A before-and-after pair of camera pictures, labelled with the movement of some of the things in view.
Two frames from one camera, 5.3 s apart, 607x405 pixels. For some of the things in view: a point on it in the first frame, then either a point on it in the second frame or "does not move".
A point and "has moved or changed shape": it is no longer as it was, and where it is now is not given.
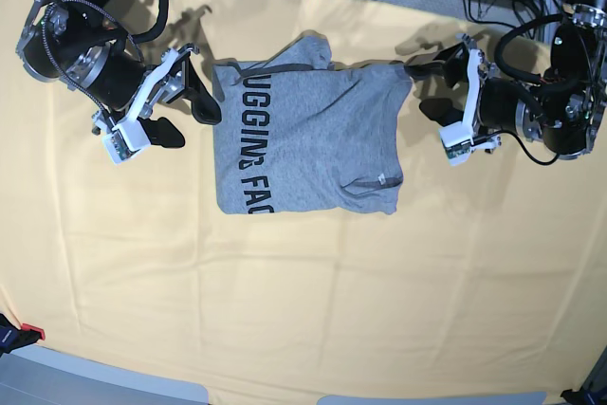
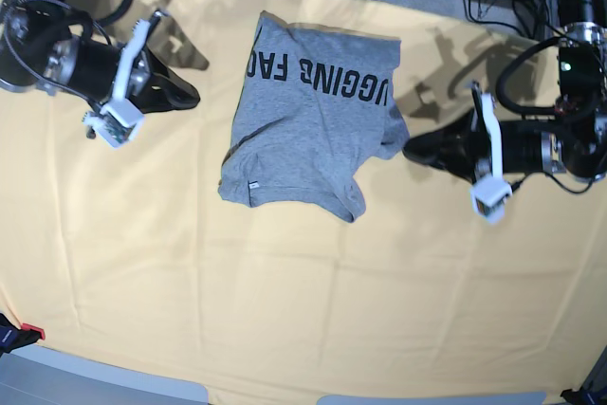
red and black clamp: x=12 y=338 does not move
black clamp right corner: x=580 y=396 does not move
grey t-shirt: x=309 y=136 has moved or changed shape
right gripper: x=493 y=103 -> x=479 y=147
